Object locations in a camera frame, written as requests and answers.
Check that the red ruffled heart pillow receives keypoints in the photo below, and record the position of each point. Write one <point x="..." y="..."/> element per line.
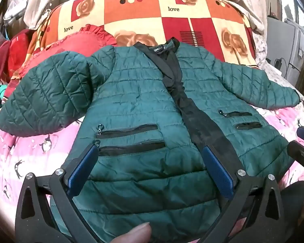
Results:
<point x="65" y="43"/>

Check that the person's left hand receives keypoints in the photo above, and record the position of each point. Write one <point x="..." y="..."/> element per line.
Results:
<point x="133" y="233"/>

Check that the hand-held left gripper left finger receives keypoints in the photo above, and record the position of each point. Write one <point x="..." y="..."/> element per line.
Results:
<point x="83" y="164"/>

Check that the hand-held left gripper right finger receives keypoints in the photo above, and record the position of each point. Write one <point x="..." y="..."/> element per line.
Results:
<point x="217" y="166"/>

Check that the pink penguin blanket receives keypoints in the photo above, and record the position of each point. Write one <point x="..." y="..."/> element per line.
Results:
<point x="27" y="154"/>

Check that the orange checked rose blanket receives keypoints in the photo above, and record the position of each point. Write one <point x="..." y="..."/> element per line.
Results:
<point x="154" y="12"/>

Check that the dark red cloth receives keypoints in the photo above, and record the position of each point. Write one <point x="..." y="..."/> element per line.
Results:
<point x="10" y="50"/>

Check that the green quilted jacket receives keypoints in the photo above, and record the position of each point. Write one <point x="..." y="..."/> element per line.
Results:
<point x="144" y="93"/>

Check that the white curtain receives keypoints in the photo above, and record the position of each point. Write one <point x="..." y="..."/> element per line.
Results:
<point x="38" y="2"/>

